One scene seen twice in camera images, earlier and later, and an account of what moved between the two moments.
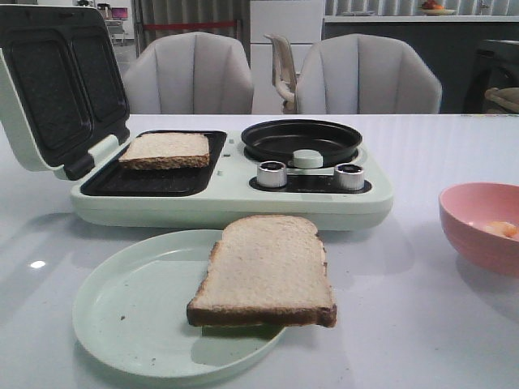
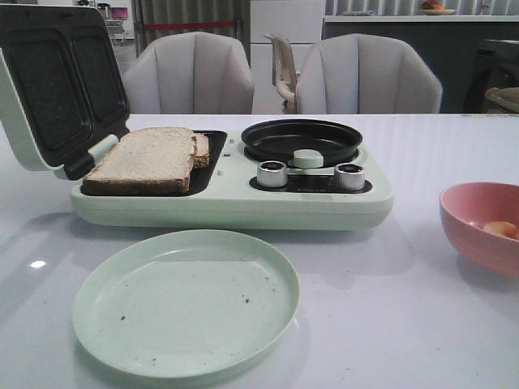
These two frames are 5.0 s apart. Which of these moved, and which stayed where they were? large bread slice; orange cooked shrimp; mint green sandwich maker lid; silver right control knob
Moved: large bread slice
Stayed: silver right control knob; mint green sandwich maker lid; orange cooked shrimp
